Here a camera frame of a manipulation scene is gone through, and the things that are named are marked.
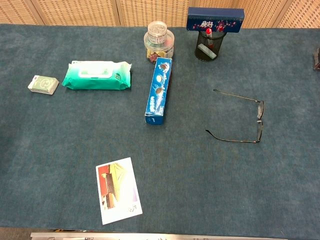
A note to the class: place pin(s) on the eyeglasses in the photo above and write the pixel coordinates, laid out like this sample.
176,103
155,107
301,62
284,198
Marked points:
260,110

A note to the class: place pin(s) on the blue cookie box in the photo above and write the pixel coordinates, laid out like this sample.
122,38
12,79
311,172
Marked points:
158,92

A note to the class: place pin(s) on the teal table cloth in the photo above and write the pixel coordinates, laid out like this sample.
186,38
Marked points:
200,175

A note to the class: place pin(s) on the large clear candy jar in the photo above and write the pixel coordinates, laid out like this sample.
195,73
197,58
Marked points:
161,50

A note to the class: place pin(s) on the green wet wipes pack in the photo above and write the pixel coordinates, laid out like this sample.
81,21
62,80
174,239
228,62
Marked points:
97,80

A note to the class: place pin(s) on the white bordered postcard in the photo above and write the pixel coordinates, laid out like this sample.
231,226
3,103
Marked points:
117,190

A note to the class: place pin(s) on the grey green eraser block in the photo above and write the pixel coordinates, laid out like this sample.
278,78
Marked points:
207,51

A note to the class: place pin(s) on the small clear plastic jar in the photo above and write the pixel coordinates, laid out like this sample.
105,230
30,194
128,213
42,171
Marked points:
157,31

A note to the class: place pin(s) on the black round device red button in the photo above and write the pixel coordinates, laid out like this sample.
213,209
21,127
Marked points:
220,42

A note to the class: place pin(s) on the red capped marker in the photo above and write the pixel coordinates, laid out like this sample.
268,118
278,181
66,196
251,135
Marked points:
209,32

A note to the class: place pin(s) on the dark blue rectangular box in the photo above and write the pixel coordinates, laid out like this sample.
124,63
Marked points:
215,22

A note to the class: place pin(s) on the wicker folding screen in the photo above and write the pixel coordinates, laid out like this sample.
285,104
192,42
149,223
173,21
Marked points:
75,12

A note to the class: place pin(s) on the dark brown wooden object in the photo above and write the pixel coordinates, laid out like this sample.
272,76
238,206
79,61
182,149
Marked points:
317,60

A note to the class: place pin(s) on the aluminium rail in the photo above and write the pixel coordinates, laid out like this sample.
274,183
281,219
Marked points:
150,236

